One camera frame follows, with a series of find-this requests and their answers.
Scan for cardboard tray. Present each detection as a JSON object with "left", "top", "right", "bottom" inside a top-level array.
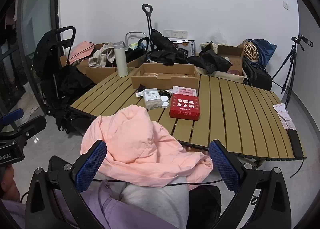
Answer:
[{"left": 131, "top": 63, "right": 200, "bottom": 90}]

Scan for person's purple jacket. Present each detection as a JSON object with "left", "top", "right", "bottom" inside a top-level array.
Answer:
[{"left": 0, "top": 179, "right": 177, "bottom": 229}]

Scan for beige canvas cloth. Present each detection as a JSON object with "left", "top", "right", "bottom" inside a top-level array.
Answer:
[{"left": 195, "top": 66, "right": 249, "bottom": 85}]

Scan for open cardboard box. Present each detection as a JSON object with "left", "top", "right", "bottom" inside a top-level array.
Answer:
[{"left": 85, "top": 43, "right": 148, "bottom": 78}]

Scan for red printed box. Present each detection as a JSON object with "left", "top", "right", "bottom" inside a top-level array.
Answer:
[{"left": 169, "top": 95, "right": 200, "bottom": 121}]

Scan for beige crumpled cloth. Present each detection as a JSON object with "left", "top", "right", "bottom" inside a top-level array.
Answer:
[{"left": 88, "top": 42, "right": 116, "bottom": 68}]

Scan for brown cardboard box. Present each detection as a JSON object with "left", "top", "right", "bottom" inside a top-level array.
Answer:
[{"left": 217, "top": 44, "right": 247, "bottom": 76}]

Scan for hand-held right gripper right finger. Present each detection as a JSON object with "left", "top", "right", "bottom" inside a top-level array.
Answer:
[{"left": 208, "top": 140, "right": 292, "bottom": 229}]

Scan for blue bag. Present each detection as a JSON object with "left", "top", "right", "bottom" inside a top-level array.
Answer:
[{"left": 246, "top": 39, "right": 277, "bottom": 69}]

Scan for glass sliding door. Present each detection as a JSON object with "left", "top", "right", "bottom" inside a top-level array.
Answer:
[{"left": 0, "top": 0, "right": 63, "bottom": 129}]

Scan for person's grey trouser leg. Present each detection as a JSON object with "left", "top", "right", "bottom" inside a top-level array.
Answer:
[{"left": 120, "top": 176, "right": 190, "bottom": 229}]

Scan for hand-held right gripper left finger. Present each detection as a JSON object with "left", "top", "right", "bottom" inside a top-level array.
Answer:
[{"left": 25, "top": 140, "right": 107, "bottom": 229}]

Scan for white metal rack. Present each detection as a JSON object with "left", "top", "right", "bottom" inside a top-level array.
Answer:
[{"left": 125, "top": 32, "right": 148, "bottom": 45}]

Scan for white printed pack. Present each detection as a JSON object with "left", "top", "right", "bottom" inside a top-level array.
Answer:
[{"left": 142, "top": 89, "right": 162, "bottom": 110}]

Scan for printed product box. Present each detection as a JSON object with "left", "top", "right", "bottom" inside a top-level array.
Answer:
[{"left": 172, "top": 40, "right": 196, "bottom": 58}]

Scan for thin black cable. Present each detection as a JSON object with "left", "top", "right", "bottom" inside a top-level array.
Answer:
[{"left": 92, "top": 178, "right": 223, "bottom": 188}]

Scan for black backpack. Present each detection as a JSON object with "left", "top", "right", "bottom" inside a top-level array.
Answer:
[{"left": 242, "top": 58, "right": 273, "bottom": 92}]

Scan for white wall outlet strip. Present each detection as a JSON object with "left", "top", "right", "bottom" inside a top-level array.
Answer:
[{"left": 163, "top": 30, "right": 188, "bottom": 39}]

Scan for black trolley handle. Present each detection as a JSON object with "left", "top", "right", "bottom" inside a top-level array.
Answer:
[{"left": 142, "top": 4, "right": 157, "bottom": 52}]

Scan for printed paper sheets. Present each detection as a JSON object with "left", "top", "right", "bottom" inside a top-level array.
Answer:
[{"left": 272, "top": 103, "right": 297, "bottom": 131}]

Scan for wicker ball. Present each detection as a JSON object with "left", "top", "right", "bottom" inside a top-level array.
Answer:
[{"left": 243, "top": 40, "right": 261, "bottom": 62}]

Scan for black tripod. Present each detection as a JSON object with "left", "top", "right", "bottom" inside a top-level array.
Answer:
[{"left": 271, "top": 34, "right": 313, "bottom": 108}]

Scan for black clothing pile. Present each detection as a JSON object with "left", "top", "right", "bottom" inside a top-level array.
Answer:
[{"left": 147, "top": 29, "right": 196, "bottom": 66}]

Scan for black crumpled cloth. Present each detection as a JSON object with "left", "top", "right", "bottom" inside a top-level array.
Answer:
[{"left": 186, "top": 49, "right": 233, "bottom": 75}]

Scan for pink jacket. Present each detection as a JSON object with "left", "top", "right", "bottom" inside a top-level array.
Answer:
[{"left": 80, "top": 105, "right": 213, "bottom": 189}]

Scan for pink bag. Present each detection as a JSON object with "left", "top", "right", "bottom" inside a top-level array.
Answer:
[{"left": 68, "top": 41, "right": 95, "bottom": 65}]

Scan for beige tote bag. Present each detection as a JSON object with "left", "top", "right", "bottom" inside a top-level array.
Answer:
[{"left": 200, "top": 42, "right": 218, "bottom": 54}]

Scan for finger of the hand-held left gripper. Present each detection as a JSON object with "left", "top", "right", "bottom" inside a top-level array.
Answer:
[
  {"left": 0, "top": 108, "right": 25, "bottom": 126},
  {"left": 14, "top": 115, "right": 47, "bottom": 142}
]

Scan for black stroller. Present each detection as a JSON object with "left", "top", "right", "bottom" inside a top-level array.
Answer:
[{"left": 34, "top": 26, "right": 97, "bottom": 134}]

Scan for pink and white box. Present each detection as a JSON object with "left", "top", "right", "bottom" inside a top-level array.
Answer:
[{"left": 172, "top": 86, "right": 198, "bottom": 98}]

